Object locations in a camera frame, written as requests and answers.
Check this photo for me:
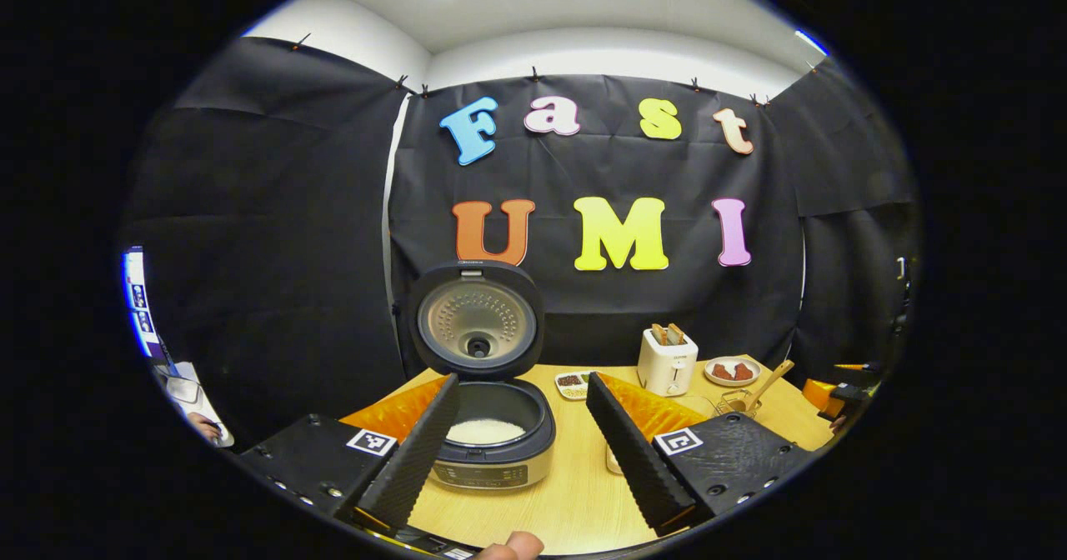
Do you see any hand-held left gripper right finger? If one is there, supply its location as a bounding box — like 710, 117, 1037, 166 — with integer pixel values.
586, 371, 814, 538

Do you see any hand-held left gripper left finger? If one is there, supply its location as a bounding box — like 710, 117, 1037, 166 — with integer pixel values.
238, 373, 461, 532

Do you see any wooden spoon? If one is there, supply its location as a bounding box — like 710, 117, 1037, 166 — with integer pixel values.
734, 359, 795, 415

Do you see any wire chopstick holder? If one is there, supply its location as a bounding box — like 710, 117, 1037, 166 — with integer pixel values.
715, 388, 761, 421

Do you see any dark grey rice cooker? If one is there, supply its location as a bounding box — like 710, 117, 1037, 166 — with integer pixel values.
406, 260, 557, 492

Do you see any white plate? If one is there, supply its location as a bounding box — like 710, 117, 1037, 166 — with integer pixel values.
704, 356, 762, 388

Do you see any white toaster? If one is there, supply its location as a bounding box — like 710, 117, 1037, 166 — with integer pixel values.
637, 327, 699, 398

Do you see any black backdrop cloth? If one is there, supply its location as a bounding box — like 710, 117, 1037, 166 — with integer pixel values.
121, 37, 922, 453

